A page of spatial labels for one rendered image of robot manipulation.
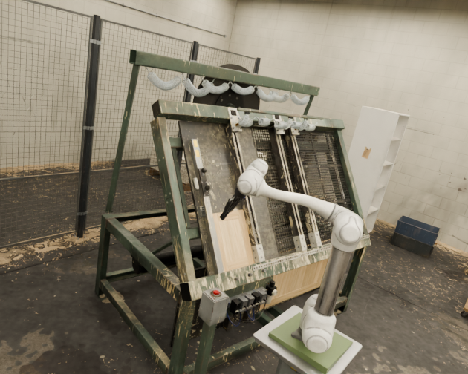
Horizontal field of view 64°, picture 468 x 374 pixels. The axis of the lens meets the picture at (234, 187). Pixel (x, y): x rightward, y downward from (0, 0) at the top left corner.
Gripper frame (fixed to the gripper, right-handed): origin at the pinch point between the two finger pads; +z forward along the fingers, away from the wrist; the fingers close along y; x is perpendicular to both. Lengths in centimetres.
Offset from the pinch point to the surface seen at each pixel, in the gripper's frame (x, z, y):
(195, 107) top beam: -78, -26, -29
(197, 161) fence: -50, 1, -24
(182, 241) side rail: -10.2, 33.0, 5.2
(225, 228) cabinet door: -6.5, 27.4, -34.1
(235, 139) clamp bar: -53, -17, -60
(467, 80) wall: -14, -187, -550
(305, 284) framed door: 51, 78, -157
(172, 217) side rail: -27.0, 28.0, 3.0
